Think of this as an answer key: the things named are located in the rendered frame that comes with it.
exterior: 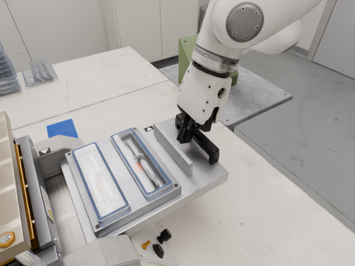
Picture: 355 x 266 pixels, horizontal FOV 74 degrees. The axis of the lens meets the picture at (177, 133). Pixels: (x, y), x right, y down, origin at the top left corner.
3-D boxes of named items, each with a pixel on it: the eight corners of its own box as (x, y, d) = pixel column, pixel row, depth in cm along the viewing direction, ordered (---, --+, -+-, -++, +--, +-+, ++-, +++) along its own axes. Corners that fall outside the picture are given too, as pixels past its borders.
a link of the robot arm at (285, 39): (238, 21, 92) (288, -23, 70) (261, 63, 94) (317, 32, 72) (217, 32, 87) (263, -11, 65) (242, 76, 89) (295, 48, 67)
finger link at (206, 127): (220, 130, 45) (201, 133, 49) (215, 89, 45) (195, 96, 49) (216, 130, 44) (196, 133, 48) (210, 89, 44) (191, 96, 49)
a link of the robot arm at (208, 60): (250, 63, 42) (243, 78, 44) (218, 46, 48) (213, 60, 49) (217, 58, 37) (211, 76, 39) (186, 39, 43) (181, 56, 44)
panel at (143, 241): (178, 268, 55) (140, 260, 41) (127, 179, 74) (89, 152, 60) (185, 262, 56) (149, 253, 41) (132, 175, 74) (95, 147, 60)
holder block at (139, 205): (97, 239, 39) (93, 232, 37) (68, 161, 51) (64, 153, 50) (181, 193, 45) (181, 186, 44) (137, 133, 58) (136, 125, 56)
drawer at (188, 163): (94, 259, 40) (82, 240, 35) (64, 172, 54) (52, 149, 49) (226, 183, 52) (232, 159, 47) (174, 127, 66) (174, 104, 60)
